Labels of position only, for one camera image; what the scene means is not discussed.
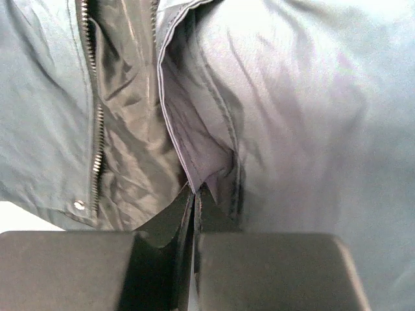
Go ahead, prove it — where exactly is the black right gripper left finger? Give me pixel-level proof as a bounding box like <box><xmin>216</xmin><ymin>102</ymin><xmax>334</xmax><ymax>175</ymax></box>
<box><xmin>1</xmin><ymin>186</ymin><xmax>194</xmax><ymax>310</ymax></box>

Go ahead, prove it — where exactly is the grey gradient zip jacket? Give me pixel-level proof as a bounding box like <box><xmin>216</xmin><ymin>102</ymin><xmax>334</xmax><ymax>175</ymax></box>
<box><xmin>1</xmin><ymin>1</ymin><xmax>414</xmax><ymax>310</ymax></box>

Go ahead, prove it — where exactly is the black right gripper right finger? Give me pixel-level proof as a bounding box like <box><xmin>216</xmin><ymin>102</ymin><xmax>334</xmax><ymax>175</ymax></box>
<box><xmin>195</xmin><ymin>185</ymin><xmax>370</xmax><ymax>310</ymax></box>

